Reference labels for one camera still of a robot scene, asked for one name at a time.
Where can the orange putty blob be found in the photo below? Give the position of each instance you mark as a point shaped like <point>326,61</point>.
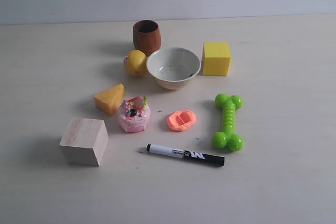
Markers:
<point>181,120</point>

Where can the white ceramic bowl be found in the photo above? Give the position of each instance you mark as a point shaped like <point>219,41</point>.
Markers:
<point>173,68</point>

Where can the pink toy cake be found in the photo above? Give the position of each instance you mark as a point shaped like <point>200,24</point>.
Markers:
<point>134,115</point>

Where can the yellow lemon with sticker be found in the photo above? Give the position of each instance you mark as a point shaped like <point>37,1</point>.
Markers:
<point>135,62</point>

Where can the orange cheese wedge toy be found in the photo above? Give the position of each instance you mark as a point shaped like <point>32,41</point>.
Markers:
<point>110,100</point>

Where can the yellow foam cube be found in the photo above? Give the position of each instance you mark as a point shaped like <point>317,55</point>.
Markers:
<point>216,58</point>

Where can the brown wooden cup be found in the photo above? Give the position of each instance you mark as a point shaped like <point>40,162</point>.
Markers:
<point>146,36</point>

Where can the black and white marker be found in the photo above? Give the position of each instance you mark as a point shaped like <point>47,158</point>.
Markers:
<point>217,161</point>

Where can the green bone dog toy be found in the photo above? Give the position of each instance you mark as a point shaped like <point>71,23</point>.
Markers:
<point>227,136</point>

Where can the light wooden cube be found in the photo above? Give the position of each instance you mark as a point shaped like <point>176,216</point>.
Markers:
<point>84,141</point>

